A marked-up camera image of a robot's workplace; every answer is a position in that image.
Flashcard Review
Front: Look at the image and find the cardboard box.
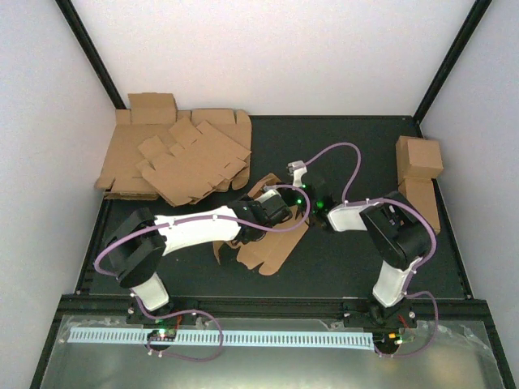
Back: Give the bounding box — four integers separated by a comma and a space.
212, 173, 309, 276
396, 136, 444, 182
398, 178, 441, 235

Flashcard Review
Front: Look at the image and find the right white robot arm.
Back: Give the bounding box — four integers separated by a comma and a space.
280, 185, 437, 327

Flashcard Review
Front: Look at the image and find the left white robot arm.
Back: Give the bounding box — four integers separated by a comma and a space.
105, 190, 293, 323

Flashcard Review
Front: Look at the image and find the stack of flat cardboard blanks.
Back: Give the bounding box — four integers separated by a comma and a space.
95, 92, 251, 200

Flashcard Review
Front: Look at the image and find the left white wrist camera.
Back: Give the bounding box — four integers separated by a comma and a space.
256, 188, 280, 203

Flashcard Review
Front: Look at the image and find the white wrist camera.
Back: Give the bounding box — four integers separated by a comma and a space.
287, 160, 307, 188
256, 188, 280, 203

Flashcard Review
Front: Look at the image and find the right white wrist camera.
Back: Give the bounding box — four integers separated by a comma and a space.
287, 160, 307, 188

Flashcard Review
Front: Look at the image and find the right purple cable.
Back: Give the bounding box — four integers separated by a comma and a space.
303, 142, 441, 360

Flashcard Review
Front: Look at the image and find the purple cable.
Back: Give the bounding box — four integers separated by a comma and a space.
303, 142, 441, 360
93, 184, 312, 362

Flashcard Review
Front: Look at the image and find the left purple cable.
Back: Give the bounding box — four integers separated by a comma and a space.
93, 184, 312, 362

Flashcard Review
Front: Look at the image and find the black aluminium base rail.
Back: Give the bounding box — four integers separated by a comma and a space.
60, 294, 487, 325

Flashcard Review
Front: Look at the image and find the light blue slotted cable duct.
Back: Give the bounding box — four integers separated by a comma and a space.
66, 327, 375, 351

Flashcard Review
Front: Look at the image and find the right black frame post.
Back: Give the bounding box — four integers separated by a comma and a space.
413, 0, 492, 124

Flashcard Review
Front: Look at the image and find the black frame post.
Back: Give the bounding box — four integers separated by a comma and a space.
55, 0, 127, 109
413, 0, 492, 124

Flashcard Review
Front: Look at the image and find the left black frame post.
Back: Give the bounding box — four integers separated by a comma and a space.
55, 0, 127, 109

